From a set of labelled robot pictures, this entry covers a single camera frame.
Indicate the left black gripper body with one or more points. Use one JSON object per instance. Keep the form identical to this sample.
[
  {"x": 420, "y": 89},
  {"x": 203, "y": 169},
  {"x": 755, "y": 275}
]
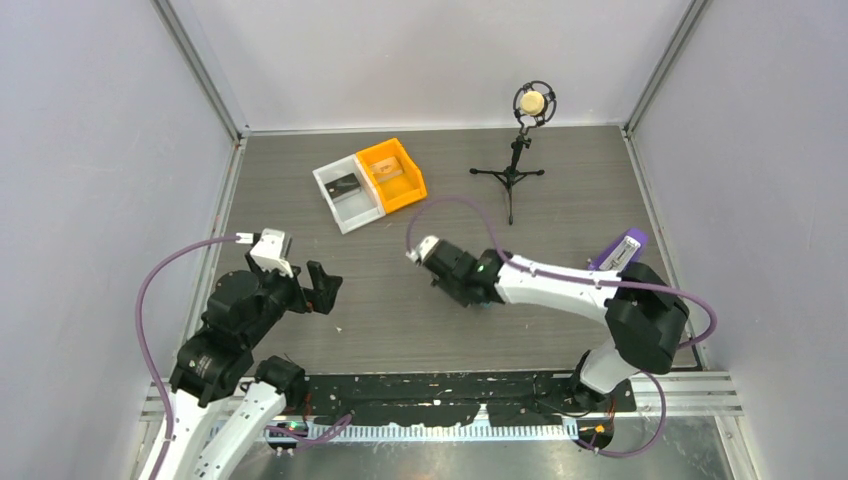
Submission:
[{"x": 286, "y": 290}]

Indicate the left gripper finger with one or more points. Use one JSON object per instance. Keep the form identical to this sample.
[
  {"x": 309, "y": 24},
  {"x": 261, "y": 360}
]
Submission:
[
  {"x": 323, "y": 294},
  {"x": 316, "y": 274}
]

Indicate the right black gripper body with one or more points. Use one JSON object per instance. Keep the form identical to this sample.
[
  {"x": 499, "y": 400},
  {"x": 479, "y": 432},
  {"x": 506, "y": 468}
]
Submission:
[{"x": 454, "y": 289}]

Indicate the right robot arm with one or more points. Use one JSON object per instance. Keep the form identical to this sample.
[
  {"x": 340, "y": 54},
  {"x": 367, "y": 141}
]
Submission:
[{"x": 644, "y": 318}]

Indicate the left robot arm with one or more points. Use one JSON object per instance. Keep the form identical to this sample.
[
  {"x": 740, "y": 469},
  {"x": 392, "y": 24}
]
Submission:
[{"x": 240, "y": 311}]

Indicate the black card in white bin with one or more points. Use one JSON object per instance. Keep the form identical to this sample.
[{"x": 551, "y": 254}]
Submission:
[{"x": 343, "y": 187}]

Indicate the card in orange bin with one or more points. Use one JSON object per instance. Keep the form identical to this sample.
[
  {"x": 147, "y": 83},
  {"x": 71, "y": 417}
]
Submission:
[{"x": 386, "y": 169}]

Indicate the white plastic bin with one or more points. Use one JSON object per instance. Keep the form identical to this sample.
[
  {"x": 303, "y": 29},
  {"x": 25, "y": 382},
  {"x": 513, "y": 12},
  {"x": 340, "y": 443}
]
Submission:
[{"x": 357, "y": 210}]

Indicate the black tripod mic stand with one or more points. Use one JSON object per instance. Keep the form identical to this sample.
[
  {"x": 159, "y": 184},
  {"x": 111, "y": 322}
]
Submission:
[{"x": 511, "y": 175}]

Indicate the orange plastic bin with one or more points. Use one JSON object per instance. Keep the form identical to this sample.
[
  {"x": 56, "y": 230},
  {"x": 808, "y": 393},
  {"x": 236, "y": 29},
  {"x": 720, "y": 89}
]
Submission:
[{"x": 398, "y": 180}]

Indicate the purple metronome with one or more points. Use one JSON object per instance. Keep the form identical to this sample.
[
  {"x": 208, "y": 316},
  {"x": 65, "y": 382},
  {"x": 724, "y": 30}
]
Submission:
[{"x": 627, "y": 248}]

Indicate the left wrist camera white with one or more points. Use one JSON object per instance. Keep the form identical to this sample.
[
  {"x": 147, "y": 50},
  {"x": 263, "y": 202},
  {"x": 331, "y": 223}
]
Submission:
[{"x": 271, "y": 251}]

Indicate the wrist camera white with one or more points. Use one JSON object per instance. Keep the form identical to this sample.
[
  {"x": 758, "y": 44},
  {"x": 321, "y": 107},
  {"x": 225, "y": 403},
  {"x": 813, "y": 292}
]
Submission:
[
  {"x": 420, "y": 252},
  {"x": 271, "y": 251}
]

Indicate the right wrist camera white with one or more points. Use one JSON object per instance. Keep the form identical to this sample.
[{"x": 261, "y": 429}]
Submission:
[{"x": 420, "y": 252}]

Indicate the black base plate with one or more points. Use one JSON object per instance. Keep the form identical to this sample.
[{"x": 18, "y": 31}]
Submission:
[{"x": 510, "y": 398}]

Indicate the microphone with shock mount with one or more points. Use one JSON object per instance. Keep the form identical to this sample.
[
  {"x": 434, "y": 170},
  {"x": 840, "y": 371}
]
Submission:
[{"x": 534, "y": 104}]

